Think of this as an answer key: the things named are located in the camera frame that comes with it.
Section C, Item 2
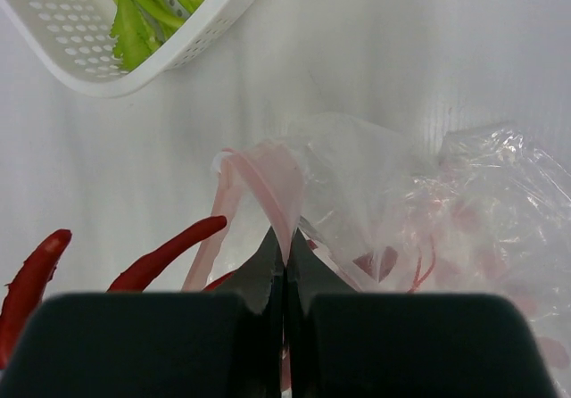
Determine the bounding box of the clear zip top bag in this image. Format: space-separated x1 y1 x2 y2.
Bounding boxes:
183 113 570 376

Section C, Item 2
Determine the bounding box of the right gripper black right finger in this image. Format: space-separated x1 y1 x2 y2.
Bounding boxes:
285 234 556 397

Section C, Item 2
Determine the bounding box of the red toy lobster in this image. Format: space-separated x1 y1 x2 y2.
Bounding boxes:
1 215 228 369

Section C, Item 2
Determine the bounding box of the white plastic basket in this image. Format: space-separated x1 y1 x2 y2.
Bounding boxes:
1 0 255 97

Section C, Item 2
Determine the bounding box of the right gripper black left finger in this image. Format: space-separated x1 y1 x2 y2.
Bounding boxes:
1 231 284 397

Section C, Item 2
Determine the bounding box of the green toy leek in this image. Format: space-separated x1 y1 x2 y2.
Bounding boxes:
110 0 204 71

